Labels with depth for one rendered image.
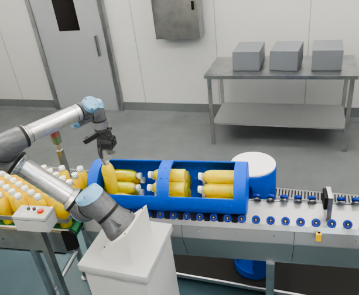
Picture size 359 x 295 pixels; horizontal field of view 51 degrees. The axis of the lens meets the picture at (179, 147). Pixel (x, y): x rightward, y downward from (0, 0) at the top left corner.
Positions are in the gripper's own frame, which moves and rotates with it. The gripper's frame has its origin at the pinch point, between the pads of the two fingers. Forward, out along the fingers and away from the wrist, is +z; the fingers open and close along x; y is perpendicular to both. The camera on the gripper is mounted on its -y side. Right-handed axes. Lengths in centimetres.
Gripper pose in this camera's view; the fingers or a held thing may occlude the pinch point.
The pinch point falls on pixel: (105, 160)
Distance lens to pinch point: 207.0
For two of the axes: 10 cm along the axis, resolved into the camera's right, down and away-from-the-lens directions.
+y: 9.7, 0.1, -2.3
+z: 1.1, 8.6, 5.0
